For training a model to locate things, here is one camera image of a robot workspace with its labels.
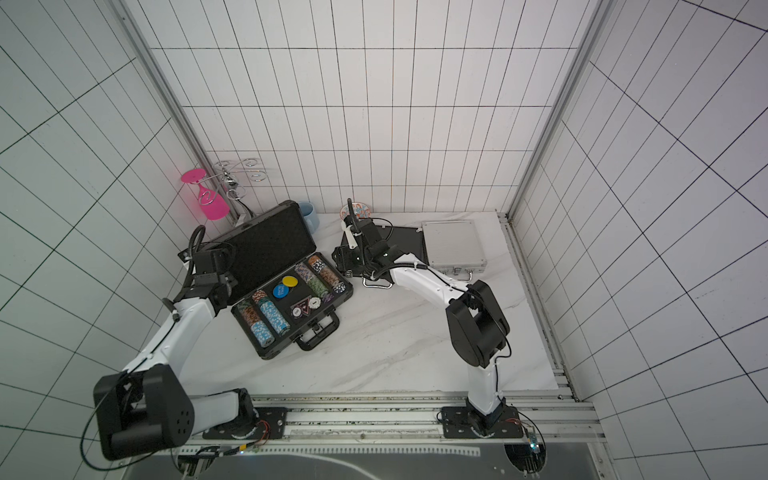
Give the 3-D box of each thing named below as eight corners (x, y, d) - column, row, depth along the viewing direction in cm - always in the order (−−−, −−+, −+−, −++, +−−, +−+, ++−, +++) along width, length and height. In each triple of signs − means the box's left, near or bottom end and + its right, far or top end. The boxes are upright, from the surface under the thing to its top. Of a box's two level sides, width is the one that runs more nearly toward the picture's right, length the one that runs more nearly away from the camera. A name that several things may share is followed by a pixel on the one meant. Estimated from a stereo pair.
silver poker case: (427, 280, 103) (429, 270, 98) (422, 230, 118) (423, 220, 113) (483, 280, 103) (488, 270, 98) (471, 230, 118) (475, 220, 113)
